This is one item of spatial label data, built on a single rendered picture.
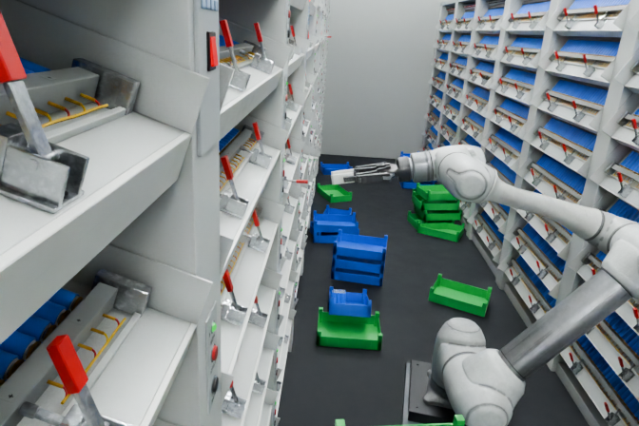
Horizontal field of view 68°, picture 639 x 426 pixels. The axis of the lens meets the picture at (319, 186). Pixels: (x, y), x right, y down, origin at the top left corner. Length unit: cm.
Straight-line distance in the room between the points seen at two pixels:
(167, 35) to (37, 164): 20
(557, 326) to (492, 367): 21
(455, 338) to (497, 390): 22
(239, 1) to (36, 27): 71
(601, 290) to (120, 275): 127
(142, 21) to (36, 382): 27
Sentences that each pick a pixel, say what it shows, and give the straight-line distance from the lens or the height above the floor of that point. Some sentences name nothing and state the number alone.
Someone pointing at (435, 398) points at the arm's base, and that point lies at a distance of 176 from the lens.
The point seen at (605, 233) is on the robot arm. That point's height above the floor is 87.
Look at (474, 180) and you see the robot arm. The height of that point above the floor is 106.
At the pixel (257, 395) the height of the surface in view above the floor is 55.
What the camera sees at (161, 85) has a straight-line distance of 42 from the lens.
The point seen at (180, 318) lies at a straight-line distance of 50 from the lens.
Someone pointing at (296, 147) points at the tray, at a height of 95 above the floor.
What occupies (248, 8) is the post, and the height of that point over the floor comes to 143.
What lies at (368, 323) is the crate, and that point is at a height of 1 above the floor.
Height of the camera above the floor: 139
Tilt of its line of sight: 18 degrees down
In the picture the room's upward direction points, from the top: 3 degrees clockwise
